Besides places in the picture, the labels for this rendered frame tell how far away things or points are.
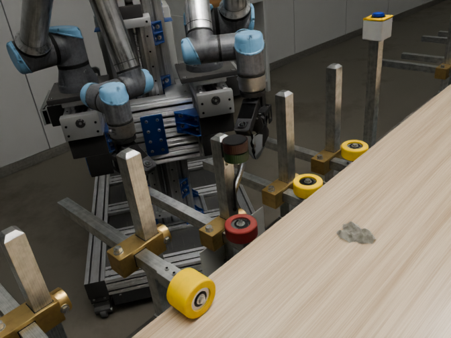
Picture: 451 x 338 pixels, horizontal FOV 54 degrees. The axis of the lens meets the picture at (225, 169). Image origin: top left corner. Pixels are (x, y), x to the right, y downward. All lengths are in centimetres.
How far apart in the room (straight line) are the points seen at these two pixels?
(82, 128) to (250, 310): 102
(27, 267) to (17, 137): 290
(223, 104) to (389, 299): 101
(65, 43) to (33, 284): 105
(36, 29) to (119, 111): 44
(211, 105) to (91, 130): 44
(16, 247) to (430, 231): 84
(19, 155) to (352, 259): 310
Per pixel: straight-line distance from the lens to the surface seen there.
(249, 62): 118
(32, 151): 378
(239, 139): 101
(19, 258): 83
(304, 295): 90
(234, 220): 109
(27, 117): 369
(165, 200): 129
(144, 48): 184
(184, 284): 84
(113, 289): 209
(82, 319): 226
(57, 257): 268
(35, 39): 160
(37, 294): 88
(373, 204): 115
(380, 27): 156
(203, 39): 127
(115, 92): 125
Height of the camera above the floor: 155
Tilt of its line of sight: 30 degrees down
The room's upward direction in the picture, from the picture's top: 7 degrees counter-clockwise
